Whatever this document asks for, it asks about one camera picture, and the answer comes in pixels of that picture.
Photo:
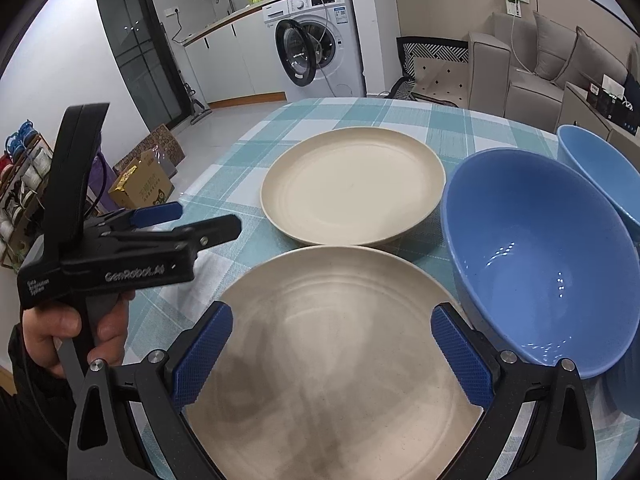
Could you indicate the black patterned chair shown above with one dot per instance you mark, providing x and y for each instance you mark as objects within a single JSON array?
[{"x": 434, "y": 70}]

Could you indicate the wooden shoe rack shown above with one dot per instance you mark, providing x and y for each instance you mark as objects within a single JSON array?
[{"x": 26, "y": 159}]

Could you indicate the cardboard box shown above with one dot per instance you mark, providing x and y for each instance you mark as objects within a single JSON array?
[{"x": 143, "y": 183}]

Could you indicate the brown patterned flat box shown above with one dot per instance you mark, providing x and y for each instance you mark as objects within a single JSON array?
[{"x": 160, "y": 140}]

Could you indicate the teal plaid tablecloth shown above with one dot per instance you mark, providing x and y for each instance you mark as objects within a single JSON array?
[{"x": 233, "y": 182}]

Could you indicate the grey sofa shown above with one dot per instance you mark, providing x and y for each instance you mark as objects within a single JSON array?
[{"x": 519, "y": 70}]

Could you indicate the blue bowl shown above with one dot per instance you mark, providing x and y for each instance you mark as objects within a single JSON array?
[
  {"x": 543, "y": 264},
  {"x": 606, "y": 168}
]

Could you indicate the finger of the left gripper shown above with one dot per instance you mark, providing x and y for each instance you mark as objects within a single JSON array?
[
  {"x": 154, "y": 215},
  {"x": 210, "y": 232}
]

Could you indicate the purple bag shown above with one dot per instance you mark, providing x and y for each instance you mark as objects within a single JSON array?
[{"x": 101, "y": 178}]

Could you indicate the upright vacuum cleaner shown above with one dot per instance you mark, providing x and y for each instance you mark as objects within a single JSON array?
[{"x": 198, "y": 110}]

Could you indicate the white washing machine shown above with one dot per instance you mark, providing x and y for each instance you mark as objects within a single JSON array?
[{"x": 317, "y": 48}]

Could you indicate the person's left hand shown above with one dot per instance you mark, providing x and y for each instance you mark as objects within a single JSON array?
[{"x": 43, "y": 327}]

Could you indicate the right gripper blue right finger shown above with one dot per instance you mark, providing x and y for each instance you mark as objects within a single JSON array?
[{"x": 558, "y": 442}]

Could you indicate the white kitchen cabinet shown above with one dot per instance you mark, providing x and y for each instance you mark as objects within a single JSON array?
[{"x": 235, "y": 61}]

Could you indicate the cream plate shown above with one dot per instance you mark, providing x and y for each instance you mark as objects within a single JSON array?
[
  {"x": 356, "y": 186},
  {"x": 332, "y": 372}
]

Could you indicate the dark glass door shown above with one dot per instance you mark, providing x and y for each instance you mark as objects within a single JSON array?
[{"x": 145, "y": 61}]

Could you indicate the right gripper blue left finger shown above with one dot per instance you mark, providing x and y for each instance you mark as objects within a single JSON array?
[{"x": 105, "y": 441}]

